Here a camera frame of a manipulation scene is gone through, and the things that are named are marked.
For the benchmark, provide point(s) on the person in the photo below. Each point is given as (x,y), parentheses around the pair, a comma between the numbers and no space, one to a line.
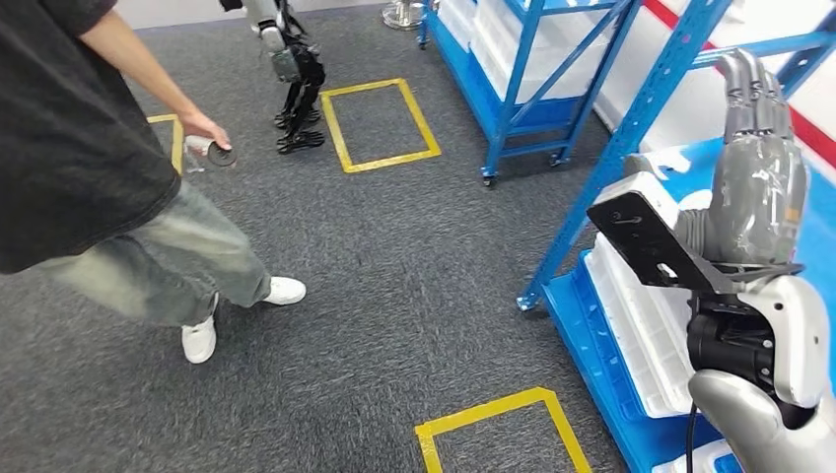
(78,130)

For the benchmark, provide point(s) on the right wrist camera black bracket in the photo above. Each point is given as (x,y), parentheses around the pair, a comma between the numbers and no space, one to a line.
(646,248)

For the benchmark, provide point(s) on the blue rack holding white bins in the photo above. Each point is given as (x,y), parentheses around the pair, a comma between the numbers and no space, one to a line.
(516,98)

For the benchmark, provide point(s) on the person's forearm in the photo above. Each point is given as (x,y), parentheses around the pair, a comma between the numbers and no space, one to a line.
(144,72)

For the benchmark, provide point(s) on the black silver humanoid robot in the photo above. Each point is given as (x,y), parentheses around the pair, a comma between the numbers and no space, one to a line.
(300,72)

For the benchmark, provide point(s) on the blue metal shelf rack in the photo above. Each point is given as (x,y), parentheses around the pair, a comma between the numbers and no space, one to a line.
(614,156)

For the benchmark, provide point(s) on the chrome round stand base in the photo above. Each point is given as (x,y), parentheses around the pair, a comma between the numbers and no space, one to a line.
(402,13)

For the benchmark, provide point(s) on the person's hand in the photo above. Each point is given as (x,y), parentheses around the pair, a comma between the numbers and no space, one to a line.
(206,129)

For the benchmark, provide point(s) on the white black handheld controller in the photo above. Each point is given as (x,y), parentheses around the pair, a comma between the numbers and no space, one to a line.
(219,155)

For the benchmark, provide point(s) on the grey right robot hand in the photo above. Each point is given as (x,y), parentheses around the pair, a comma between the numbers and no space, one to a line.
(757,196)

